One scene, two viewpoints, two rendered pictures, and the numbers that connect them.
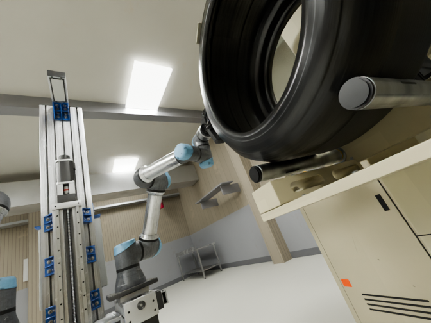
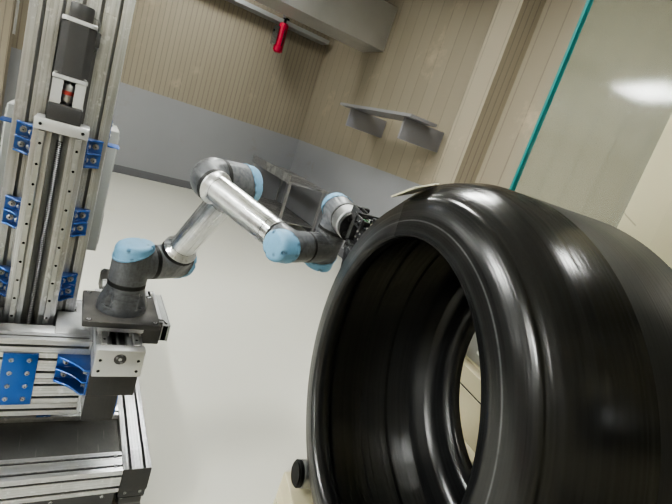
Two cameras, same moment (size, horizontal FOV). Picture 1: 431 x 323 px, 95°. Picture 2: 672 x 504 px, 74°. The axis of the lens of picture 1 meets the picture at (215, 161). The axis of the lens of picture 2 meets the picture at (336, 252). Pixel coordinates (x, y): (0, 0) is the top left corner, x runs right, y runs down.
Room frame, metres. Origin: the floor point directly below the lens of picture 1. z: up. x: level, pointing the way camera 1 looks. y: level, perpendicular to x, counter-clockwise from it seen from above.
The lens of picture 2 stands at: (-0.16, -0.09, 1.43)
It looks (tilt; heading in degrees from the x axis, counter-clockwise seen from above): 13 degrees down; 5
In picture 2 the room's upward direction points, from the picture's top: 18 degrees clockwise
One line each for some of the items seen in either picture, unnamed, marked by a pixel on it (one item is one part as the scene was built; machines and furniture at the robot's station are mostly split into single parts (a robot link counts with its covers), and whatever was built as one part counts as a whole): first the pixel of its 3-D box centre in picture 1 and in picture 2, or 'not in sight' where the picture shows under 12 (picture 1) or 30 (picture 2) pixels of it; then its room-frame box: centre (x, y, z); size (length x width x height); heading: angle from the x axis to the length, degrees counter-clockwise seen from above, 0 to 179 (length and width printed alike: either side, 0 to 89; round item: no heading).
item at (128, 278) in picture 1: (129, 276); (124, 293); (1.13, 0.64, 0.77); 0.15 x 0.15 x 0.10
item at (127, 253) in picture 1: (127, 253); (133, 260); (1.14, 0.64, 0.88); 0.13 x 0.12 x 0.14; 150
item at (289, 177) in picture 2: (197, 261); (281, 195); (6.64, 1.60, 0.43); 1.66 x 0.63 x 0.86; 38
